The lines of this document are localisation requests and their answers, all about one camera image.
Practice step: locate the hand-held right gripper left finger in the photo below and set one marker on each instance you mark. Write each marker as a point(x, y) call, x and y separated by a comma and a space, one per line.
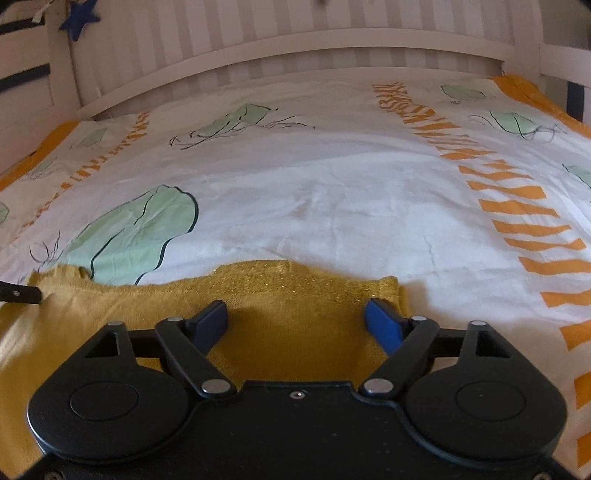
point(212, 321)

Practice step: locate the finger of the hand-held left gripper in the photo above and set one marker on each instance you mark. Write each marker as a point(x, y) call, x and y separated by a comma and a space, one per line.
point(21, 294)

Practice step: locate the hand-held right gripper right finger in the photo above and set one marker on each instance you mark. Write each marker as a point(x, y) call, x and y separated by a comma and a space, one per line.
point(384, 326)

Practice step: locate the yellow knitted sweater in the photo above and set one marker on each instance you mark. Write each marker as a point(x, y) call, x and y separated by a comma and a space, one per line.
point(286, 302)

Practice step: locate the white printed blanket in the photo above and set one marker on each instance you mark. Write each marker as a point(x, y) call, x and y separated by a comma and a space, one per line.
point(332, 184)

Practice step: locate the blue star decoration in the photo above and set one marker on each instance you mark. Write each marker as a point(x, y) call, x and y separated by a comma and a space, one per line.
point(81, 19)

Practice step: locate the white wooden bed frame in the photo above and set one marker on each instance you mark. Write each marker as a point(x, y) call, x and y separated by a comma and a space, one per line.
point(323, 50)

